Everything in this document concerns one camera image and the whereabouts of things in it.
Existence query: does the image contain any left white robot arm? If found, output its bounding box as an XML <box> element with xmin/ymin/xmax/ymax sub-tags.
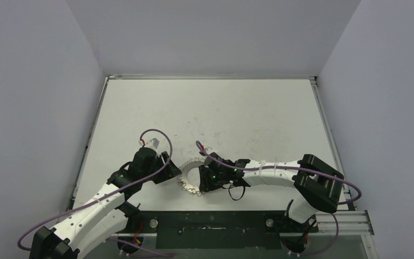
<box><xmin>29</xmin><ymin>147</ymin><xmax>182</xmax><ymax>258</ymax></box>

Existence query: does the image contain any silver keyring disc with rings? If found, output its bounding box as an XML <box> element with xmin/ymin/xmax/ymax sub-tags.
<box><xmin>177</xmin><ymin>158</ymin><xmax>204</xmax><ymax>196</ymax></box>

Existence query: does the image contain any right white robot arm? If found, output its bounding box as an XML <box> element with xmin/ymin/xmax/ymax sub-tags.
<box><xmin>199</xmin><ymin>152</ymin><xmax>344</xmax><ymax>231</ymax></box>

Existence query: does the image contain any aluminium frame rail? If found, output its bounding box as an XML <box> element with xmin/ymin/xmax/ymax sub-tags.
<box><xmin>314</xmin><ymin>210</ymin><xmax>375</xmax><ymax>236</ymax></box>

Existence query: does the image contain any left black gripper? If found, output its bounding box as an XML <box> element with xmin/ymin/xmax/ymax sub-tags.
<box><xmin>142</xmin><ymin>152</ymin><xmax>181</xmax><ymax>184</ymax></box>

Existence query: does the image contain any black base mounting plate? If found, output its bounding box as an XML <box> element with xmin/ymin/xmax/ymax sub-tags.
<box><xmin>118</xmin><ymin>210</ymin><xmax>319</xmax><ymax>249</ymax></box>

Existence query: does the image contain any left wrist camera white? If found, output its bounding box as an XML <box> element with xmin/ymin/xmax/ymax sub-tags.
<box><xmin>144</xmin><ymin>138</ymin><xmax>160</xmax><ymax>150</ymax></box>

